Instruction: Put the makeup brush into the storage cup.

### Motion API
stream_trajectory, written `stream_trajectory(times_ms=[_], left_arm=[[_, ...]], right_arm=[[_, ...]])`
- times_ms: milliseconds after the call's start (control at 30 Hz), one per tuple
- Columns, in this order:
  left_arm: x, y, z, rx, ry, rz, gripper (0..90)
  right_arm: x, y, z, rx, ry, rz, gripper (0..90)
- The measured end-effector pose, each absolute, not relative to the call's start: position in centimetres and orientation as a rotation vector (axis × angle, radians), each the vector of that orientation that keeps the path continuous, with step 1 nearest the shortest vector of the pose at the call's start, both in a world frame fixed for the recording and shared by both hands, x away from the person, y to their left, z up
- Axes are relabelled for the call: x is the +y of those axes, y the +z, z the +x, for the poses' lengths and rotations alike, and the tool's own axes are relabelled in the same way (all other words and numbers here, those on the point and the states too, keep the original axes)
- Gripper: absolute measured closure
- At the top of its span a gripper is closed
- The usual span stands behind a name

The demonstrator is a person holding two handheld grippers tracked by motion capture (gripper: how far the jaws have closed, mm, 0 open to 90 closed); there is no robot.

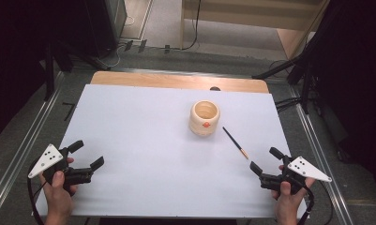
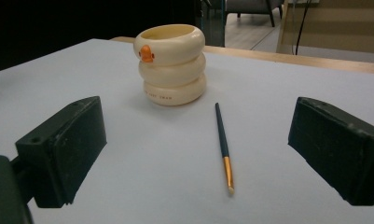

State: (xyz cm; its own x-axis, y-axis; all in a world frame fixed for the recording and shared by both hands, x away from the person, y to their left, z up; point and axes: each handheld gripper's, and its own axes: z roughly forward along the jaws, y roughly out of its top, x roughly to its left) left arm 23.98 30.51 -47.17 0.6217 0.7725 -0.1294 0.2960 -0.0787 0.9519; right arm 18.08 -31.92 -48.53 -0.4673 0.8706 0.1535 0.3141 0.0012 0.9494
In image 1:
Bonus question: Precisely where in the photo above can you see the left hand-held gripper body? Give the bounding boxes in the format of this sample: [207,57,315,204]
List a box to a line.
[27,143,95,186]

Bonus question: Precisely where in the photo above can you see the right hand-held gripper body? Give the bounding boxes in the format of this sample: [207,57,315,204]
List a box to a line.
[259,155,333,196]

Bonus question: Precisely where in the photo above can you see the black pencil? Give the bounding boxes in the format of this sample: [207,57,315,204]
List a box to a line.
[222,126,249,160]

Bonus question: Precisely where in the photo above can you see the cream ringed pen holder cup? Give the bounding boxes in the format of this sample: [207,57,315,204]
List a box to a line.
[188,99,221,137]

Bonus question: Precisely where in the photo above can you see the person's right hand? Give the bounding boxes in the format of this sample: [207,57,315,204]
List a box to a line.
[271,165,316,218]

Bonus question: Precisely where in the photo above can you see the person's left hand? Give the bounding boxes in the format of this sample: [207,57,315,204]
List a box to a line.
[38,157,79,219]

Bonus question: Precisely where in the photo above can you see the white table mat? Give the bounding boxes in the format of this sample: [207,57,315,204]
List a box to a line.
[32,83,308,219]

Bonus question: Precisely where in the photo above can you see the black tripod stand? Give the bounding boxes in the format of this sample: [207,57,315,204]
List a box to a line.
[251,52,316,115]

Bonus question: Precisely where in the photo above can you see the dark curtain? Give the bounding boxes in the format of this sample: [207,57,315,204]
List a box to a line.
[0,0,118,144]
[301,0,376,201]

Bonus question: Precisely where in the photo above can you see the grey cabinet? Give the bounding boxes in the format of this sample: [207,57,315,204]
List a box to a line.
[104,0,128,48]

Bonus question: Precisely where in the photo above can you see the light wooden shelf unit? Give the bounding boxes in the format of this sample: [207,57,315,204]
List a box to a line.
[179,0,331,60]

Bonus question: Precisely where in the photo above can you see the metal floor rail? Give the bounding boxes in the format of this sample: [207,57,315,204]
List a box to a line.
[0,70,66,217]
[289,85,353,225]

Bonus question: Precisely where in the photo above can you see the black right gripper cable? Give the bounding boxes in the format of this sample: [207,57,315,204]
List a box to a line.
[302,186,316,225]

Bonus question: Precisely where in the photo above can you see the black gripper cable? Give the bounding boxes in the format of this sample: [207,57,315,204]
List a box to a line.
[302,186,316,225]
[26,174,49,225]

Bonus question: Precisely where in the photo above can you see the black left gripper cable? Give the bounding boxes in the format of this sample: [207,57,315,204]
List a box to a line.
[26,174,49,225]

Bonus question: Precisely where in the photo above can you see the white floor cable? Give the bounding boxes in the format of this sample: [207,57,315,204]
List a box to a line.
[99,43,128,68]

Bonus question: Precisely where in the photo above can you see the black hanging cable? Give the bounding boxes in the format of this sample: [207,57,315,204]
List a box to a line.
[180,0,203,52]

